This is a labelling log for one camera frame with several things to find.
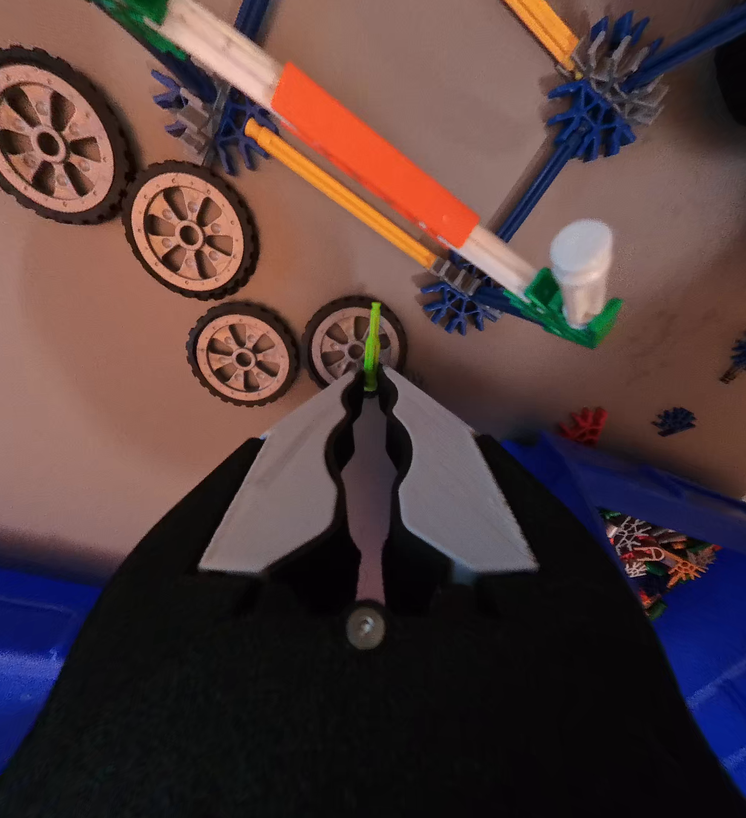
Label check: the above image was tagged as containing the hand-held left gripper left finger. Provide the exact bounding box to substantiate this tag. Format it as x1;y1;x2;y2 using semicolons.
199;371;365;579

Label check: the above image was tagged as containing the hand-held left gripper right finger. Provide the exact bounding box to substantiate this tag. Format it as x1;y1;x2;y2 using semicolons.
379;367;539;586

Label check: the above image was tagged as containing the pile of colourful construction pieces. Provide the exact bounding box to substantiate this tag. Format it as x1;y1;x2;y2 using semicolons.
599;508;722;619

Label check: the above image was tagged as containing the lime green rod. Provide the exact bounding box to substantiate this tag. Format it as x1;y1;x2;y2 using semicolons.
363;302;386;392

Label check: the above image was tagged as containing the red fan-shaped connector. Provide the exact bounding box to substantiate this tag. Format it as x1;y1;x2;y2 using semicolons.
559;408;607;445

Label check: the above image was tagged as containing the blue snowflake connector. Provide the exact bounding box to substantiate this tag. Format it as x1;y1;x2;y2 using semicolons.
653;408;697;437

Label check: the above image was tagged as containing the colourful construction model frame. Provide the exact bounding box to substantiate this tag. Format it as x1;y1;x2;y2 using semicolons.
88;0;746;349

